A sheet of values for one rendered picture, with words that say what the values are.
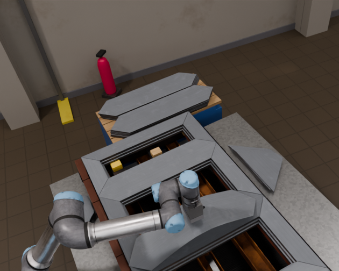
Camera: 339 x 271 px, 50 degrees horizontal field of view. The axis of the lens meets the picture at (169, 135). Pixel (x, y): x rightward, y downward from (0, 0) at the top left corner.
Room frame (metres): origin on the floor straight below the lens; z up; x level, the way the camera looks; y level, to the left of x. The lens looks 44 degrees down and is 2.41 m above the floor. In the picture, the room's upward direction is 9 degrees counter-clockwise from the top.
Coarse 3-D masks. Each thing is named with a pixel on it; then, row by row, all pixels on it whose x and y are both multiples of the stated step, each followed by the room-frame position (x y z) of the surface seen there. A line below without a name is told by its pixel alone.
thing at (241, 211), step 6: (222, 192) 1.06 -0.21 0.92; (228, 192) 1.06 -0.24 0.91; (234, 192) 1.06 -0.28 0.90; (228, 198) 1.02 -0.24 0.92; (234, 198) 1.02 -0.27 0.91; (234, 204) 0.98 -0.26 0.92; (240, 204) 0.98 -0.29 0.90; (234, 210) 0.94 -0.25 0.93; (240, 210) 0.94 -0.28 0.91; (246, 210) 0.95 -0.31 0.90; (240, 216) 0.91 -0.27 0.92; (246, 216) 0.91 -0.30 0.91
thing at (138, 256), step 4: (136, 240) 0.89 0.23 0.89; (136, 244) 0.87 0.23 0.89; (136, 248) 0.85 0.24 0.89; (140, 248) 0.84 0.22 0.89; (132, 252) 0.84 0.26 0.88; (136, 252) 0.83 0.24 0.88; (140, 252) 0.82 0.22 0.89; (132, 256) 0.82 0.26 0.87; (136, 256) 0.81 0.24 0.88; (140, 256) 0.81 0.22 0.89; (144, 256) 0.80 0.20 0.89; (136, 260) 0.80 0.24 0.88; (140, 260) 0.79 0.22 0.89; (144, 260) 0.78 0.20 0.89; (136, 264) 0.78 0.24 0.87; (140, 264) 0.77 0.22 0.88; (144, 264) 0.77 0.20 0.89; (148, 264) 0.76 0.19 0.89; (140, 268) 0.75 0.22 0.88; (144, 268) 0.75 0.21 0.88; (148, 268) 0.74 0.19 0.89
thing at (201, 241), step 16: (176, 128) 1.64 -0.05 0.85; (144, 144) 1.56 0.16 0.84; (112, 160) 1.48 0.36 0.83; (208, 160) 1.34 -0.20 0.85; (176, 176) 1.27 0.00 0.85; (224, 176) 1.21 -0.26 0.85; (144, 192) 1.19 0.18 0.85; (256, 208) 0.97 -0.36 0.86; (224, 224) 0.91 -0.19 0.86; (240, 224) 0.90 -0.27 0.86; (256, 224) 0.91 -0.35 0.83; (192, 240) 0.86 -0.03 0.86; (208, 240) 0.84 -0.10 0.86; (224, 240) 0.85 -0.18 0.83; (272, 240) 0.81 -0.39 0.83; (176, 256) 0.79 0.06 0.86; (192, 256) 0.79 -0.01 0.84; (288, 256) 0.72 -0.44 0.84
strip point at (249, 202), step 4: (236, 192) 1.06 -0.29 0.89; (240, 192) 1.07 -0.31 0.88; (240, 196) 1.04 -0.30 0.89; (244, 196) 1.04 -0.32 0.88; (248, 196) 1.04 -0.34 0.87; (244, 200) 1.01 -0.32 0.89; (248, 200) 1.02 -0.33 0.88; (252, 200) 1.02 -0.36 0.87; (244, 204) 0.99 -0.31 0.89; (248, 204) 0.99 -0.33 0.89; (252, 204) 0.99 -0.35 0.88; (248, 208) 0.96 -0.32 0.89; (252, 208) 0.96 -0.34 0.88; (252, 212) 0.94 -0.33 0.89
